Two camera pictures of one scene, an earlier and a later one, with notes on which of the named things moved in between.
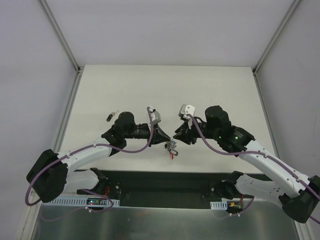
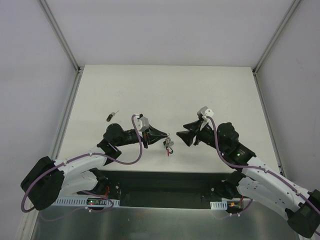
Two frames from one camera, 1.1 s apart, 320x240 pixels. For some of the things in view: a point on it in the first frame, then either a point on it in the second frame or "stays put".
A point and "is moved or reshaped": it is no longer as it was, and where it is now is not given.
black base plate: x=157 y=188 stays put
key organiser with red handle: x=171 y=146 is moved or reshaped
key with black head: x=110 y=116 stays put
